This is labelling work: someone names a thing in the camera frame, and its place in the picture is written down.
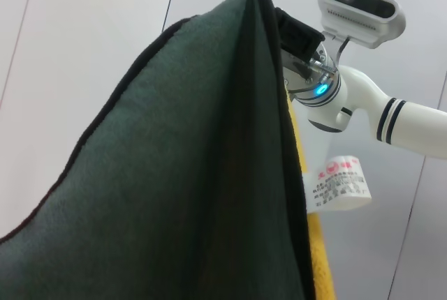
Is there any gripper cable with metal plug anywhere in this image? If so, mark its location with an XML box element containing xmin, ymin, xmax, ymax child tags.
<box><xmin>300</xmin><ymin>56</ymin><xmax>338</xmax><ymax>83</ymax></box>

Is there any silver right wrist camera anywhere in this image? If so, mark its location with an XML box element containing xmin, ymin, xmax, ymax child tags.
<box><xmin>316</xmin><ymin>0</ymin><xmax>406</xmax><ymax>57</ymax></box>

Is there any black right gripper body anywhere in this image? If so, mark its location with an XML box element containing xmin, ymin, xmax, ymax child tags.
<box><xmin>274</xmin><ymin>6</ymin><xmax>325</xmax><ymax>67</ymax></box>

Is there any yellow grey black-edged towel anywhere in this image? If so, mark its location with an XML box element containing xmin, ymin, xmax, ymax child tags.
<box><xmin>0</xmin><ymin>0</ymin><xmax>373</xmax><ymax>300</ymax></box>

